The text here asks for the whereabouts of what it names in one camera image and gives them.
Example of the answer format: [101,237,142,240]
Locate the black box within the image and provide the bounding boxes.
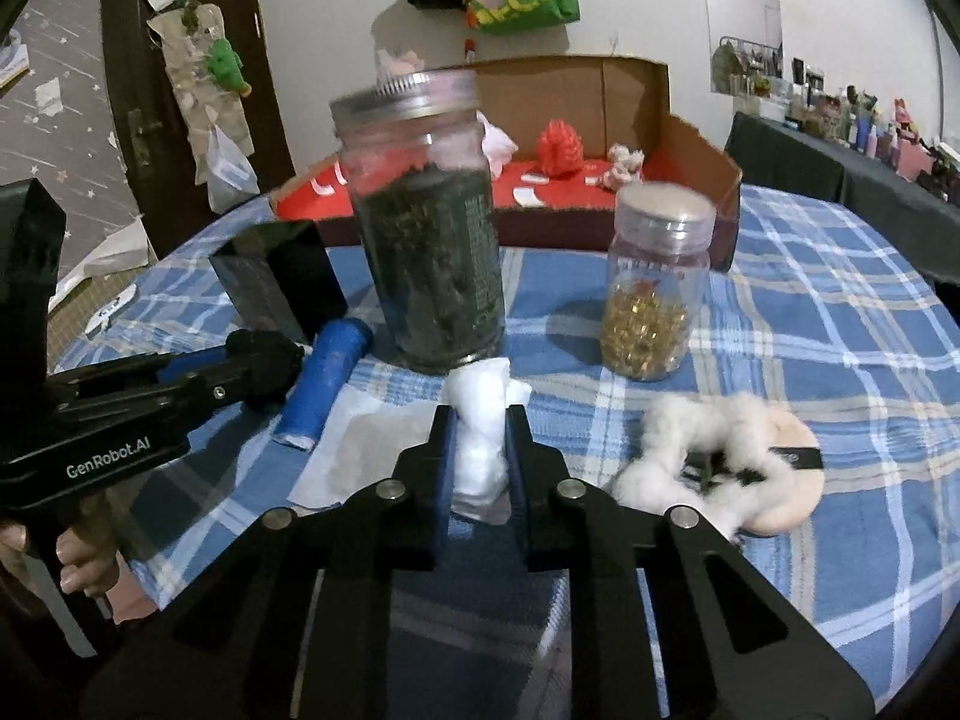
[208,221,350,346]

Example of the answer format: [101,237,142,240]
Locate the white cloth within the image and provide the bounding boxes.
[444,356,532,526]

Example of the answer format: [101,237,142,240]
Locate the person's left hand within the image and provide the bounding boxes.
[0,519,117,623]

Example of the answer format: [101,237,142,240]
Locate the cardboard box with red inside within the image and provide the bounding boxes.
[270,55,743,272]

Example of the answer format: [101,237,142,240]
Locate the coral mesh bath loofah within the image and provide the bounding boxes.
[537,120,590,179]

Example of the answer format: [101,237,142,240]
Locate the table with dark cloth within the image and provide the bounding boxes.
[724,111,960,278]

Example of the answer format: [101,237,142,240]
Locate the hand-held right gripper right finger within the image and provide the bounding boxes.
[504,403,878,720]

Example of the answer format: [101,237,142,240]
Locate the dark brown door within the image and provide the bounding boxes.
[101,0,297,256]

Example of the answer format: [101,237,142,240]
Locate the clear hanging pocket organizer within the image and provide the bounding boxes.
[146,0,260,215]

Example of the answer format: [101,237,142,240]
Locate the white tissue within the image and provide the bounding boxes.
[289,386,451,511]

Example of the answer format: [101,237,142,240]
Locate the row of cosmetic bottles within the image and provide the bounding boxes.
[712,37,960,203]

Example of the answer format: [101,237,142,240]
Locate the large glass jar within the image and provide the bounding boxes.
[330,69,505,372]

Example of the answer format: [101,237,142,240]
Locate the wall mirror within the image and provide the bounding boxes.
[701,0,785,95]

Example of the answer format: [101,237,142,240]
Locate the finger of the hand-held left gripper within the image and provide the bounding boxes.
[45,347,226,395]
[56,330,307,428]

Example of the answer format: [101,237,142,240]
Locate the green plush toy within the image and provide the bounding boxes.
[206,37,254,97]

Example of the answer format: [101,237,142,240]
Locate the white mesh bath loofah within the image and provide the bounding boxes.
[375,49,520,177]

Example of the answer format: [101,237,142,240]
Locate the cream crochet piece with charm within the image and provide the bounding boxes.
[600,144,646,192]

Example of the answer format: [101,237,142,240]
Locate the white fluffy scrunchie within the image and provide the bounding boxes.
[613,392,796,541]

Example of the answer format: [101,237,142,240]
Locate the blue plaid blanket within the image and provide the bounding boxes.
[56,184,960,720]

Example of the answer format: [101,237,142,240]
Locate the blue cloth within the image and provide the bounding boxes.
[271,319,374,452]

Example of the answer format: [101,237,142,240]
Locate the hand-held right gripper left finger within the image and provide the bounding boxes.
[82,405,458,720]

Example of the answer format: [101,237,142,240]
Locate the beige powder puff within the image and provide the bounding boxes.
[739,409,824,537]

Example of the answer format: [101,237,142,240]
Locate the small jar of gold capsules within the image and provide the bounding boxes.
[600,184,717,382]

